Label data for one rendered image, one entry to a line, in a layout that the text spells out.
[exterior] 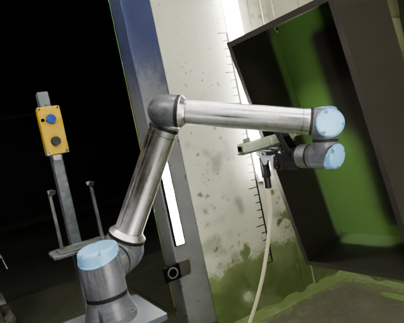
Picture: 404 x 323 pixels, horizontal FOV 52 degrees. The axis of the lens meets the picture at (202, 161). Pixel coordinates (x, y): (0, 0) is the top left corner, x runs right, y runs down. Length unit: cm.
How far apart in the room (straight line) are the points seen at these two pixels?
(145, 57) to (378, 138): 134
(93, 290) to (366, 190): 143
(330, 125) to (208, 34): 147
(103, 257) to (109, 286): 10
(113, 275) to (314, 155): 82
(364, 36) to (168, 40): 119
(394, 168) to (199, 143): 116
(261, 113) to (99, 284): 80
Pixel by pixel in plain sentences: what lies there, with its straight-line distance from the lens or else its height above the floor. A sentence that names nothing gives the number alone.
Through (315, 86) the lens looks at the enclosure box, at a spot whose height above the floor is 136.
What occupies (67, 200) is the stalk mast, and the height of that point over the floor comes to 103.
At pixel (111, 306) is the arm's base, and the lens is 154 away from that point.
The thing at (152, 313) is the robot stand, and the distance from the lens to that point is 157.
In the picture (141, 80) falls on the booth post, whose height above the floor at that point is 160.
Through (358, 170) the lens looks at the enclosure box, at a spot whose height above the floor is 89.
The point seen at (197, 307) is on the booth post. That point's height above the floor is 26.
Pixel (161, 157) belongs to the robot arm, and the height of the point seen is 117.
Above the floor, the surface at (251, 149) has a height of 113.
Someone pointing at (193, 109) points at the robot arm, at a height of 132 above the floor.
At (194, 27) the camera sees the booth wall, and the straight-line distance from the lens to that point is 263.
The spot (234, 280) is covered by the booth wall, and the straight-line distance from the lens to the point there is 265.
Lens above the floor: 121
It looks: 3 degrees down
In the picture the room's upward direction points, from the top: 12 degrees counter-clockwise
